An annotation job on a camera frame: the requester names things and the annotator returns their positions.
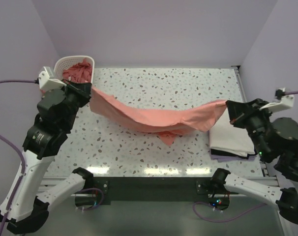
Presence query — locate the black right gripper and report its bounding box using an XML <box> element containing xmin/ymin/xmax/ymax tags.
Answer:
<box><xmin>224</xmin><ymin>96</ymin><xmax>271</xmax><ymax>157</ymax></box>

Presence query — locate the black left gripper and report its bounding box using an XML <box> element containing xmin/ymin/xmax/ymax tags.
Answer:
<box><xmin>57</xmin><ymin>78</ymin><xmax>92</xmax><ymax>130</ymax></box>

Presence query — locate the salmon pink t shirt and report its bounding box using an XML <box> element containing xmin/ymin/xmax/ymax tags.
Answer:
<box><xmin>89</xmin><ymin>87</ymin><xmax>227</xmax><ymax>146</ymax></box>

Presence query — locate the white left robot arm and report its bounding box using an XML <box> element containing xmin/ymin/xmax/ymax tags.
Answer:
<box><xmin>0</xmin><ymin>81</ymin><xmax>93</xmax><ymax>235</ymax></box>

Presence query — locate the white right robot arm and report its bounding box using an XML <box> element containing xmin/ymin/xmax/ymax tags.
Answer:
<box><xmin>209</xmin><ymin>95</ymin><xmax>298</xmax><ymax>225</ymax></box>

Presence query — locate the dark red t shirt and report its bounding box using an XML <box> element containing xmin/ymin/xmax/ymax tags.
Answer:
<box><xmin>62</xmin><ymin>58</ymin><xmax>92</xmax><ymax>84</ymax></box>

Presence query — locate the white folded t shirt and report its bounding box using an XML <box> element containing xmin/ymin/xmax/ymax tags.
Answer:
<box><xmin>209</xmin><ymin>111</ymin><xmax>255</xmax><ymax>154</ymax></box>

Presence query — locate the white perforated plastic basket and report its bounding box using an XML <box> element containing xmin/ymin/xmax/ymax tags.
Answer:
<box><xmin>54</xmin><ymin>55</ymin><xmax>95</xmax><ymax>84</ymax></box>

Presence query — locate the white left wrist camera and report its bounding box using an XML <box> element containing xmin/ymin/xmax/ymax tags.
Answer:
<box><xmin>38</xmin><ymin>66</ymin><xmax>66</xmax><ymax>92</ymax></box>

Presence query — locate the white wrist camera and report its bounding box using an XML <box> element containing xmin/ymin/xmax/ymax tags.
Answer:
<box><xmin>38</xmin><ymin>66</ymin><xmax>66</xmax><ymax>92</ymax></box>
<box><xmin>259</xmin><ymin>88</ymin><xmax>295</xmax><ymax>113</ymax></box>

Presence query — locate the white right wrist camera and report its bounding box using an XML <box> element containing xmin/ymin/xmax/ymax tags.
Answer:
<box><xmin>259</xmin><ymin>88</ymin><xmax>295</xmax><ymax>113</ymax></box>

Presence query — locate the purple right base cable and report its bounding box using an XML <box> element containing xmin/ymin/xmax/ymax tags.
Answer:
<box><xmin>192</xmin><ymin>200</ymin><xmax>267</xmax><ymax>223</ymax></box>

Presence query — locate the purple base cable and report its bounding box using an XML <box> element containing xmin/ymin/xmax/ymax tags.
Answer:
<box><xmin>76</xmin><ymin>187</ymin><xmax>106</xmax><ymax>211</ymax></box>
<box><xmin>192</xmin><ymin>200</ymin><xmax>267</xmax><ymax>223</ymax></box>

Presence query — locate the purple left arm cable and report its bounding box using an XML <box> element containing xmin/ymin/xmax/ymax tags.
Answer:
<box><xmin>0</xmin><ymin>79</ymin><xmax>40</xmax><ymax>232</ymax></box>

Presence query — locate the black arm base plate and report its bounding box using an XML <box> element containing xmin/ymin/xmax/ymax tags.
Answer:
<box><xmin>75</xmin><ymin>177</ymin><xmax>232</xmax><ymax>210</ymax></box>

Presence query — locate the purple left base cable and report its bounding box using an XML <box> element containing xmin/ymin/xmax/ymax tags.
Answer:
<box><xmin>76</xmin><ymin>187</ymin><xmax>106</xmax><ymax>211</ymax></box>

